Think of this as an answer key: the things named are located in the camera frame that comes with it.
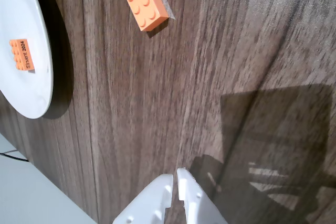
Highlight plain orange lego block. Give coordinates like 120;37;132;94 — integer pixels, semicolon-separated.
118;0;170;33

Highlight white round plate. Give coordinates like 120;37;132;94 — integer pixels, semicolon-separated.
0;0;55;119

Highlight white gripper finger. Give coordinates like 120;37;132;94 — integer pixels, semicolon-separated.
176;167;228;224
112;173;174;224

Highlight printed orange lego block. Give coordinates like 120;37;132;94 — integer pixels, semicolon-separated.
8;38;37;73

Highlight thin black floor cable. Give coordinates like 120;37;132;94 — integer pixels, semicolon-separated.
0;149;29;162

